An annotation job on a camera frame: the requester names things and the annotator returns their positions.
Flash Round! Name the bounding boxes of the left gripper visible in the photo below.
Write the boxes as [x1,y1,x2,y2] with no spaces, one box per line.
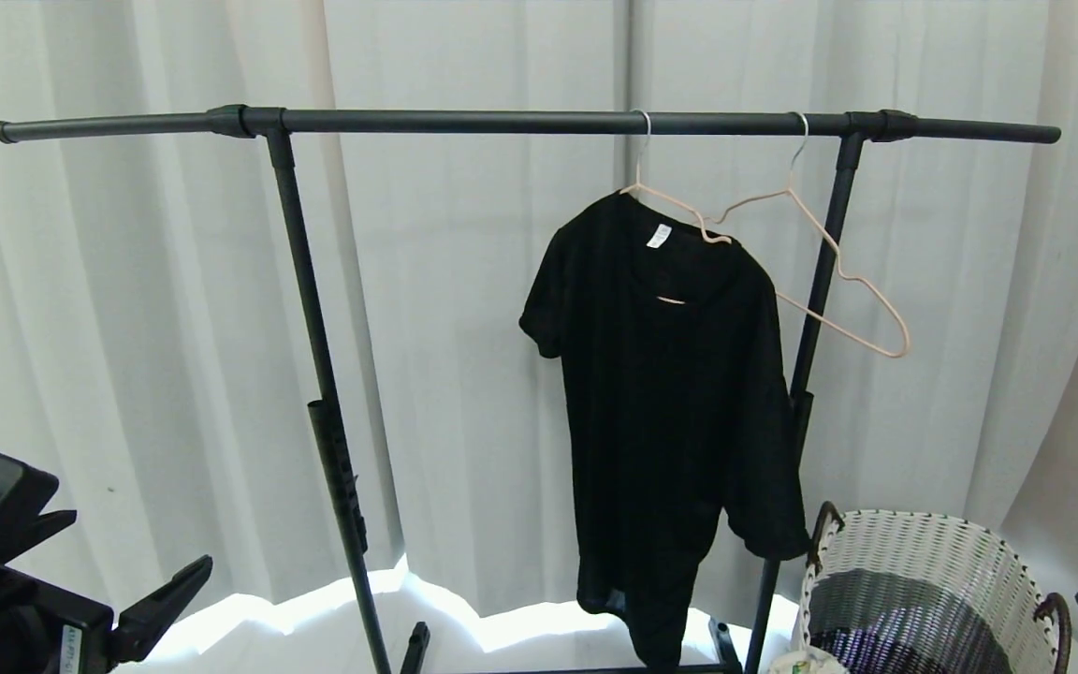
[0,509,215,674]

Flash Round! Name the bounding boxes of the cream printed garment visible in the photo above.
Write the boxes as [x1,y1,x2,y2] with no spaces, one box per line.
[767,646,851,674]

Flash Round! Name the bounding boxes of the pink clothes hanger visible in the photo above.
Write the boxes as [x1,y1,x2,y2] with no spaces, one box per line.
[618,110,737,307]
[702,111,911,360]

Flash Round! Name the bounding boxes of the black garment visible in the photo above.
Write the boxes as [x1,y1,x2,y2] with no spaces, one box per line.
[517,191,812,671]

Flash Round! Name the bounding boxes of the white laundry basket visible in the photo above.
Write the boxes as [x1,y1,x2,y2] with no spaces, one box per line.
[790,501,1074,674]

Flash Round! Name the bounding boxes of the black clothes rack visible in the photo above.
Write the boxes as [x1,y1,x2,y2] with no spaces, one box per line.
[0,104,1062,674]

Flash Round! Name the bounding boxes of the white curtain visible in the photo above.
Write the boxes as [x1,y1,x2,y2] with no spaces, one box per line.
[0,0,1078,619]

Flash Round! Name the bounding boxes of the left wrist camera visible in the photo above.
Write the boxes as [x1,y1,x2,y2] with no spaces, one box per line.
[0,441,62,564]

